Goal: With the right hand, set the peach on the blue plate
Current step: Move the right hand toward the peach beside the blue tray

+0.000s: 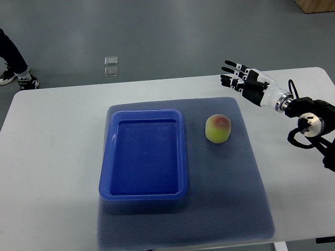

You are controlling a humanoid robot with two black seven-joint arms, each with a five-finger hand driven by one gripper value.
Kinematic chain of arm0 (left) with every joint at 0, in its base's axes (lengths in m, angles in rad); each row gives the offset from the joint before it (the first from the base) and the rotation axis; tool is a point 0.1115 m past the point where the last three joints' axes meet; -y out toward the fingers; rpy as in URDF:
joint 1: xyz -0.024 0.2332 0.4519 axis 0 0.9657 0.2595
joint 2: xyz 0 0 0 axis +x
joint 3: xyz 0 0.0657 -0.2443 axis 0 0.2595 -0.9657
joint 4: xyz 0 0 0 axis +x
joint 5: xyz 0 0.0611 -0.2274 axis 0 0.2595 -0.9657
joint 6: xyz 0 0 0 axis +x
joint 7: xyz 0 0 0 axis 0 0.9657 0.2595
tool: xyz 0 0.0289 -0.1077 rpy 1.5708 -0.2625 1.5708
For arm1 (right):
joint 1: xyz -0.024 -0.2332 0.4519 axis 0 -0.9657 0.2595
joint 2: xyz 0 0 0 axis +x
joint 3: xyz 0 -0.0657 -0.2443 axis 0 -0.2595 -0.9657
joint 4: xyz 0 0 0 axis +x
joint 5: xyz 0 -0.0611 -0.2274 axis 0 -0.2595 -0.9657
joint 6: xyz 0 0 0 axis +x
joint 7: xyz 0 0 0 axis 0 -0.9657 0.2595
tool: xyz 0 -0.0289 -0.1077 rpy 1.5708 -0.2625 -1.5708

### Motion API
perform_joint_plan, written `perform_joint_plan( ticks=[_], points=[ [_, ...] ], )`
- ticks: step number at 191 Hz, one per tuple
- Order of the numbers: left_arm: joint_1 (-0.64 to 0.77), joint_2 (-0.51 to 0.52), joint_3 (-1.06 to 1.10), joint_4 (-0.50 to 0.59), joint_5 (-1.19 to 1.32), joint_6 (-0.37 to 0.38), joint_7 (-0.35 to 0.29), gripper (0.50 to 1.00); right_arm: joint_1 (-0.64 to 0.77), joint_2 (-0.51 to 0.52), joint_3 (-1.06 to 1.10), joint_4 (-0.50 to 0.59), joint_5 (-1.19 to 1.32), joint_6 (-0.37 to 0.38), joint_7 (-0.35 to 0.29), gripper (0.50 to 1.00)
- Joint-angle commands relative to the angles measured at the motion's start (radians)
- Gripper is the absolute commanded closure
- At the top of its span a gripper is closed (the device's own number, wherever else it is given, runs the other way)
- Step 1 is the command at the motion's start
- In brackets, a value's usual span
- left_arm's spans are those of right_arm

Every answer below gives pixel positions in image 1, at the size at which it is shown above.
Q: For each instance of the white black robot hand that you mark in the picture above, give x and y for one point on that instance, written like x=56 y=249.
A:
x=255 y=86

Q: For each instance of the green red peach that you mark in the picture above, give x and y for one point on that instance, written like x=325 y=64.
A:
x=217 y=128

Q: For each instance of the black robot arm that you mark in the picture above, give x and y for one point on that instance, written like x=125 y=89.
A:
x=315 y=119

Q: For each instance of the upper floor metal plate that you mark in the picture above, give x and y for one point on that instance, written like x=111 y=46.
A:
x=111 y=60

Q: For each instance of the wooden box corner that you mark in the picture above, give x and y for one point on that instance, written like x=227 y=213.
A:
x=316 y=6

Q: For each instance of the blue grey mesh mat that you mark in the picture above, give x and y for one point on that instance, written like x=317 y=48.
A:
x=225 y=199

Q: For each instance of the blue plastic tray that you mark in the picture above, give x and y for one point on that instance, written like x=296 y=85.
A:
x=144 y=156

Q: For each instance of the white table leg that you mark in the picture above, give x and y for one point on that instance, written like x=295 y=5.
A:
x=280 y=246

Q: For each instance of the black white sneaker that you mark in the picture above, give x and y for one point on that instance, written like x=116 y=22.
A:
x=27 y=84

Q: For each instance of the person in dark trousers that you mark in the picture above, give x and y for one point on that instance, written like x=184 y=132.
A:
x=13 y=57

